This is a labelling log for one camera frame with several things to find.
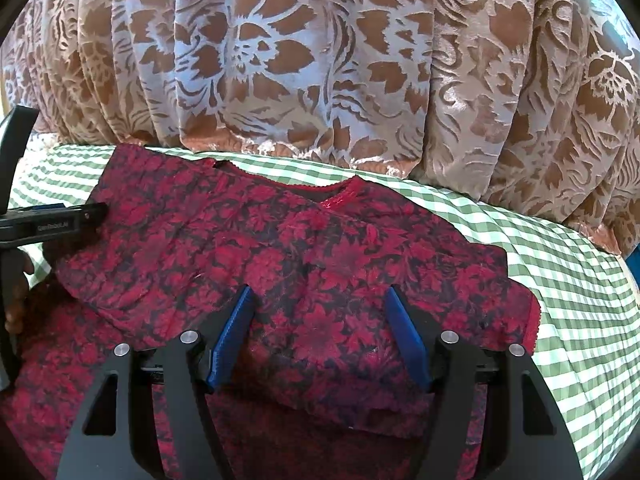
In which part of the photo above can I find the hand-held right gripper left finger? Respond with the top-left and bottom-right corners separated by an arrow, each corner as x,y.
55,285 -> 256,480

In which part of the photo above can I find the brown floral curtain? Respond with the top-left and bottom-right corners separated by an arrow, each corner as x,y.
0,0 -> 640,256

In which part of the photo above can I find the person's left hand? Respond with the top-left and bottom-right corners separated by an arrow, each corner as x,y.
4,249 -> 36,336

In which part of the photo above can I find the green checked bed sheet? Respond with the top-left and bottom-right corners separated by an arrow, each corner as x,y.
7,144 -> 640,480

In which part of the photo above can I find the red floral knit garment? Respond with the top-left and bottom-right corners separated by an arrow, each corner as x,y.
0,144 -> 543,480

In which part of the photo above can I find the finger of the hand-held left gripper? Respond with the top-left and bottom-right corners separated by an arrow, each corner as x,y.
0,105 -> 40,211
0,202 -> 108,251

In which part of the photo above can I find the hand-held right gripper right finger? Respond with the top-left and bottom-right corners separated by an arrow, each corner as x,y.
385,285 -> 583,480

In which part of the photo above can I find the floral print quilt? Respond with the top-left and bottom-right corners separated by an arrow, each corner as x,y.
20,132 -> 58,161

